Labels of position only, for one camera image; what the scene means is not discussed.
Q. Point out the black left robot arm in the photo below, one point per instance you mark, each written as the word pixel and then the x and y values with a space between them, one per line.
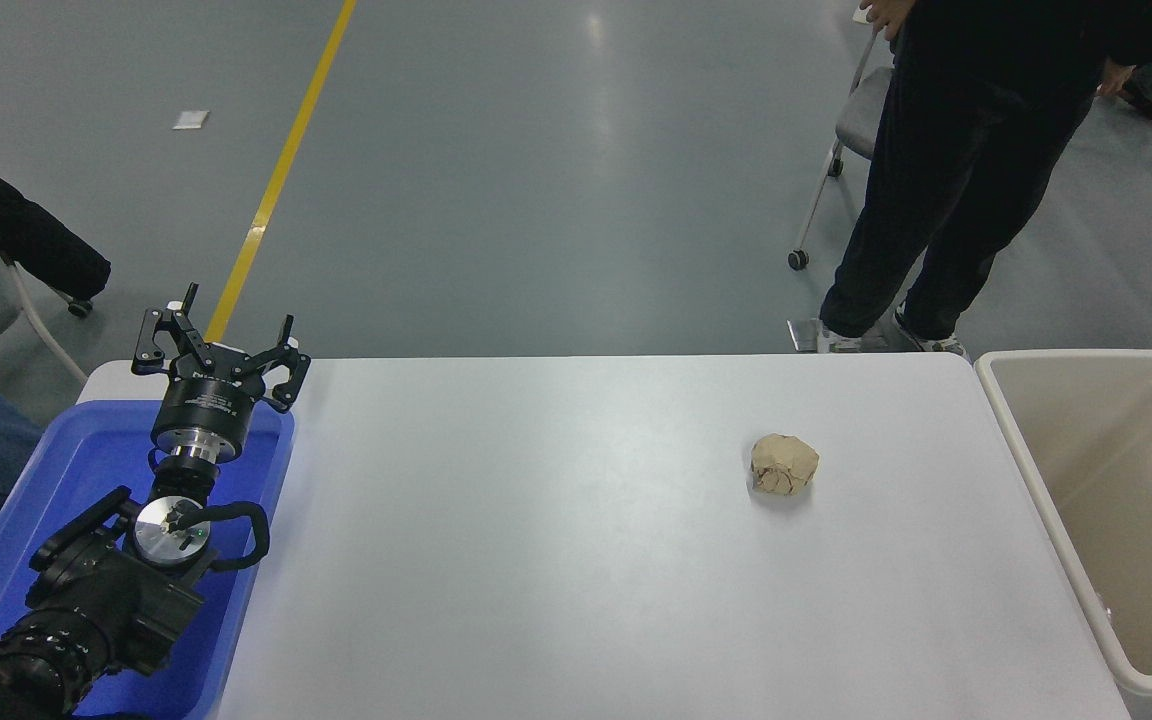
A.
pixel 106 600

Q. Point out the crumpled tan paper ball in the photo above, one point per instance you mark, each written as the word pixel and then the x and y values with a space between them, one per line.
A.
pixel 784 465

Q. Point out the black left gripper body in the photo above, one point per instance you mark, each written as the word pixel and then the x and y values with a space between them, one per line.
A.
pixel 206 405

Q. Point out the square metal floor plate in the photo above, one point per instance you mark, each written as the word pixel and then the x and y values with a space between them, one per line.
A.
pixel 802 335

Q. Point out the person's hand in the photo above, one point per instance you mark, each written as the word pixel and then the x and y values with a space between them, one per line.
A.
pixel 1116 82
pixel 891 15

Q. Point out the standing person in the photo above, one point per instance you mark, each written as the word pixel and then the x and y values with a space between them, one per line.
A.
pixel 946 150

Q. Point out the large pale plastic bin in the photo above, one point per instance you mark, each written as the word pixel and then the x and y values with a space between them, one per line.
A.
pixel 1126 480

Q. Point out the blue plastic tray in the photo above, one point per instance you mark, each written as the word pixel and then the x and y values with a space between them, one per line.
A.
pixel 76 450

